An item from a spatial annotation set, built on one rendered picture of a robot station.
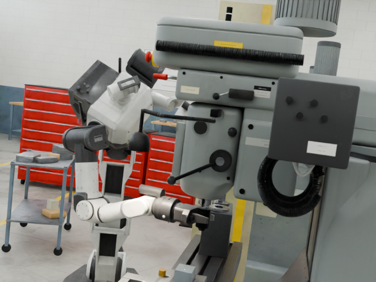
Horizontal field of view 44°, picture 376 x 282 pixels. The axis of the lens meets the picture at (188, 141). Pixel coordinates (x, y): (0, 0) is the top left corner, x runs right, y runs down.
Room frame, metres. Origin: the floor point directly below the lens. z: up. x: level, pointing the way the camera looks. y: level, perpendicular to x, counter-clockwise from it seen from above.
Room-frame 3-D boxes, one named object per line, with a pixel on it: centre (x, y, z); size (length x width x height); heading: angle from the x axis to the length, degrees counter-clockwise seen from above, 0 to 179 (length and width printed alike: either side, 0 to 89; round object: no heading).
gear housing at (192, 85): (1.59, -0.13, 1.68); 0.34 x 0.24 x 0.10; 78
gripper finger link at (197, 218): (1.57, -0.07, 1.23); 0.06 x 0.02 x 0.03; 64
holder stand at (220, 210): (2.02, -0.17, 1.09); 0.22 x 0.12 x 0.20; 175
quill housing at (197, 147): (1.60, -0.09, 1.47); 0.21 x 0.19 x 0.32; 168
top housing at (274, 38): (1.60, -0.10, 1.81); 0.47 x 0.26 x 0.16; 78
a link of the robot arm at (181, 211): (1.64, 0.00, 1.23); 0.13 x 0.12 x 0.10; 154
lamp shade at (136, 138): (1.55, 0.16, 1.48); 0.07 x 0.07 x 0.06
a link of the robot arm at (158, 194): (1.70, 0.10, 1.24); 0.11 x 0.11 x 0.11; 64
